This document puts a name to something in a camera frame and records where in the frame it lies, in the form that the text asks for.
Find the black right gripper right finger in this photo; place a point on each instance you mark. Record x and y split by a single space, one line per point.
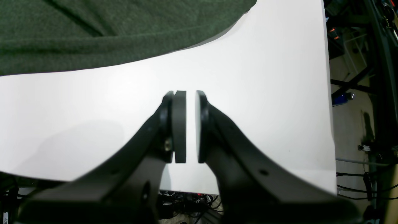
253 188

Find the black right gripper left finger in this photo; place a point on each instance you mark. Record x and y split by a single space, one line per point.
124 189

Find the dark green long-sleeve shirt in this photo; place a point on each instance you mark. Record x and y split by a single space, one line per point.
40 36

